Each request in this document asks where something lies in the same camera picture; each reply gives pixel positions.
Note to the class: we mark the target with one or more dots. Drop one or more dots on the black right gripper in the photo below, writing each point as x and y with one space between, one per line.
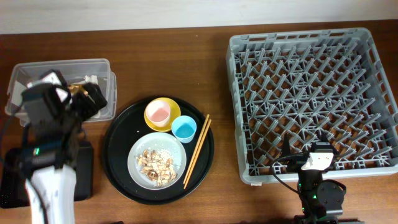
295 162

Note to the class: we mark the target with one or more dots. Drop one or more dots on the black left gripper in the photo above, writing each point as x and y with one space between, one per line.
83 101

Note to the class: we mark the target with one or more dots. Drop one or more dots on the gold foil wrapper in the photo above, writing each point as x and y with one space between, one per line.
78 88

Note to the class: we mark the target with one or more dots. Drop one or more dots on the pink cup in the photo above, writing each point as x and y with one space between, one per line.
158 112

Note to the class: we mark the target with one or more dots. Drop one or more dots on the light blue cup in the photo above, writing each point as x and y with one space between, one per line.
184 128

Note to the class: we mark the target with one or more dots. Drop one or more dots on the white napkin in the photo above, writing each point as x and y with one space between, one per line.
90 79

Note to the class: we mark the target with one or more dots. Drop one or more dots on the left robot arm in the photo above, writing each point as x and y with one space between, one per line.
47 166

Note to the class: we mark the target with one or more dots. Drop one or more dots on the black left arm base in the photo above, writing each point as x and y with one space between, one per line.
13 194

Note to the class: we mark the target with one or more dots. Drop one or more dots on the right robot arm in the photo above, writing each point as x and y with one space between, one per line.
322 200

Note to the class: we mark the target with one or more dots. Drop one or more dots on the clear plastic waste bin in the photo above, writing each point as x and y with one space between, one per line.
73 71

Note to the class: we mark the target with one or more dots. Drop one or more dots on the grey dishwasher rack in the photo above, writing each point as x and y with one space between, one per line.
299 85

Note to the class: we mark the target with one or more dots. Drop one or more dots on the white label on bin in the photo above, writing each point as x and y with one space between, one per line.
16 97

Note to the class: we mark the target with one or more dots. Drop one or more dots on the grey plate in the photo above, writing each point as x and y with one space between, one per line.
156 141

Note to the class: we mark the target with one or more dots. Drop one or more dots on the food scraps on plate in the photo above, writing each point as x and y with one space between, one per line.
157 166

